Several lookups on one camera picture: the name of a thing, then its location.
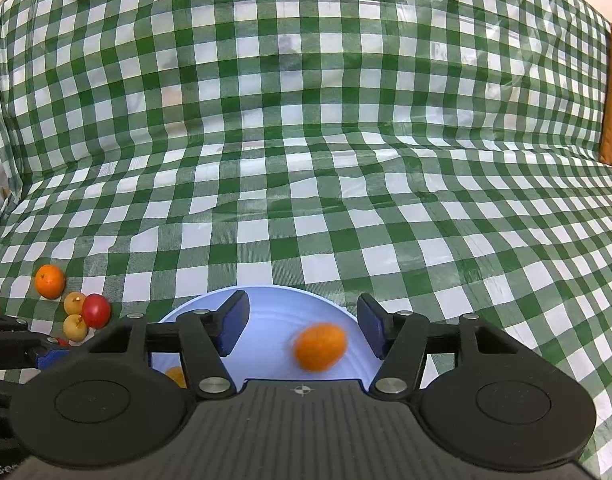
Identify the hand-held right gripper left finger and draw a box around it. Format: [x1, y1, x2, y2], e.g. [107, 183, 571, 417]
[83, 289, 251, 401]

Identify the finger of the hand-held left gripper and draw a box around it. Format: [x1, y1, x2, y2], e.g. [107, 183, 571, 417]
[0, 331, 73, 372]
[0, 311, 28, 332]

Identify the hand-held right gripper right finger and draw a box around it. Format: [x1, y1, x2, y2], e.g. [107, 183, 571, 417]
[357, 294, 532, 401]

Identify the yellow-brown longan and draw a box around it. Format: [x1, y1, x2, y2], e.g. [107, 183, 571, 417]
[62, 314, 89, 343]
[63, 291, 88, 316]

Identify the light blue plate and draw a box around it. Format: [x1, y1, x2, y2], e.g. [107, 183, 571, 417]
[150, 285, 387, 396]

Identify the bare mandarin orange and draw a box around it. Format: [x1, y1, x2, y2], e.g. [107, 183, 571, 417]
[34, 264, 67, 300]

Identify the green white checked tablecloth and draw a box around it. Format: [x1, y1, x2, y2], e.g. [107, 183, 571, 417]
[0, 0, 612, 433]

